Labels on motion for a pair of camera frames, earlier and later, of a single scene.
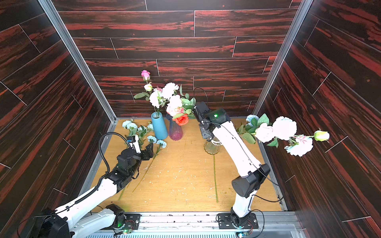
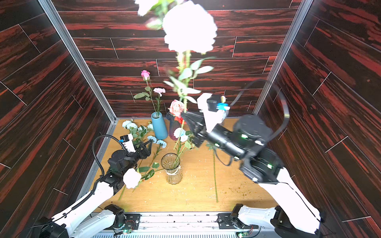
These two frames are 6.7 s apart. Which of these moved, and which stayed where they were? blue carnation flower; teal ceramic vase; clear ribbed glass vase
Moved: clear ribbed glass vase
Stayed: teal ceramic vase; blue carnation flower
